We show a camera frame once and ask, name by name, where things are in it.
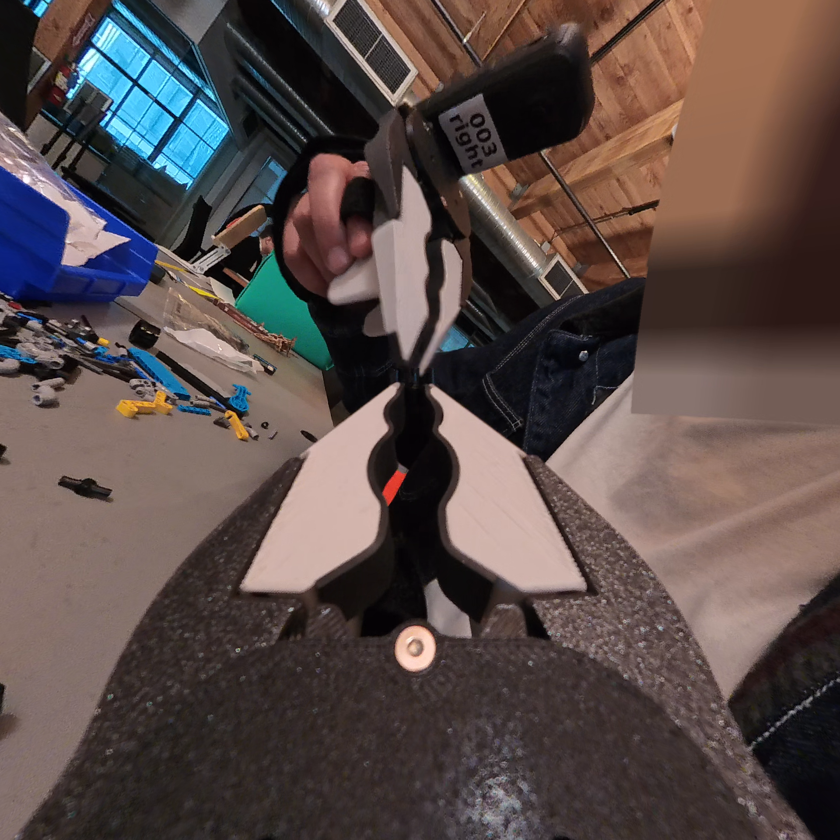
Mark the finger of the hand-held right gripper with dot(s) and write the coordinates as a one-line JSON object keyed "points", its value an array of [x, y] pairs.
{"points": [[403, 269], [454, 282]]}

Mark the blue storage bin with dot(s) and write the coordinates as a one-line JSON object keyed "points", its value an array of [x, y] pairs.
{"points": [[39, 262]]}

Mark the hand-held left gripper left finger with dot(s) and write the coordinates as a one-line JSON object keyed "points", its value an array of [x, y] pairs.
{"points": [[321, 518]]}

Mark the black axle pin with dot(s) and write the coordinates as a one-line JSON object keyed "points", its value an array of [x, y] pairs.
{"points": [[85, 487]]}

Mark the large window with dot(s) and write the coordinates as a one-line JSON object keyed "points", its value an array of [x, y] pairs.
{"points": [[144, 105]]}

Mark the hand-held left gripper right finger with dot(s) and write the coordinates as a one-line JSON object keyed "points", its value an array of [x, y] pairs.
{"points": [[505, 512]]}

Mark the black toy wheel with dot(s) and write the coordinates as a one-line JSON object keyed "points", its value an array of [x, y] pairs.
{"points": [[144, 334]]}

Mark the pile of loose toy bricks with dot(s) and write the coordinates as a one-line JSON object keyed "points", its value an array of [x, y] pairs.
{"points": [[151, 380]]}

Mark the metal air duct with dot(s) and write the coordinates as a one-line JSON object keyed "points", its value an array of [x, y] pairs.
{"points": [[505, 229]]}

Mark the clear plastic bag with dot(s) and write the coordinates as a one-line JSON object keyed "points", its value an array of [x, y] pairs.
{"points": [[26, 157], [210, 341]]}

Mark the white plastic bag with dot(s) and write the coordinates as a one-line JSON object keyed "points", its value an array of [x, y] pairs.
{"points": [[92, 233]]}

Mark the green bin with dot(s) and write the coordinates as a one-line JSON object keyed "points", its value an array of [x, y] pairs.
{"points": [[289, 308]]}

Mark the brown lattice model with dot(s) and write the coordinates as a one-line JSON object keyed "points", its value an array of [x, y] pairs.
{"points": [[262, 331]]}

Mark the person's right hand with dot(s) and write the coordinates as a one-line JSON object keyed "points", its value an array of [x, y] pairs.
{"points": [[315, 229]]}

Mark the person's white shirt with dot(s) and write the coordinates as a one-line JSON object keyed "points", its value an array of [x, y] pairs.
{"points": [[689, 525]]}

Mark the red fire extinguisher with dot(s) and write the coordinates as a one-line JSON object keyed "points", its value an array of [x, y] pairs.
{"points": [[62, 82]]}

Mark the white air vent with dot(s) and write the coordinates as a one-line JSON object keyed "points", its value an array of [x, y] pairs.
{"points": [[371, 46]]}

